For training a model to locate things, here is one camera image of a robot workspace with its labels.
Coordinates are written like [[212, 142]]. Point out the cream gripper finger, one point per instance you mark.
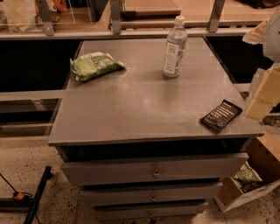
[[256, 36], [264, 93]]

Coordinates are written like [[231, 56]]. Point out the black rxbar chocolate bar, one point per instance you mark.
[[221, 116]]

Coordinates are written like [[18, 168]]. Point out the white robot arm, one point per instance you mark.
[[271, 44]]

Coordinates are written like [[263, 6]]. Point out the clear plastic water bottle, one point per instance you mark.
[[175, 46]]

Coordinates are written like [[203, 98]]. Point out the cardboard box on floor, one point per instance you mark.
[[264, 158]]

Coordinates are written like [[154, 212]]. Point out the top grey drawer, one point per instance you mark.
[[151, 169]]

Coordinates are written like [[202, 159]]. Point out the grey drawer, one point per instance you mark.
[[149, 211], [151, 169], [150, 194]]

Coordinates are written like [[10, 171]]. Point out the green snack bag in box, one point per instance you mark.
[[247, 178]]

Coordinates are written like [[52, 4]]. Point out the grey drawer cabinet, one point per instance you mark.
[[139, 113]]

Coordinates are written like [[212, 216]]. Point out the bottom grey drawer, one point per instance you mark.
[[149, 211]]

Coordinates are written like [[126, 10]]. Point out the green chip bag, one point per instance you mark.
[[93, 65]]

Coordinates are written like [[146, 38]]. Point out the middle grey drawer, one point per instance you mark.
[[150, 194]]

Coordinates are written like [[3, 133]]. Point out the black stand leg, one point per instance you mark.
[[35, 202]]

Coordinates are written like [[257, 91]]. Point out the grey metal shelf rail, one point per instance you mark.
[[125, 34]]

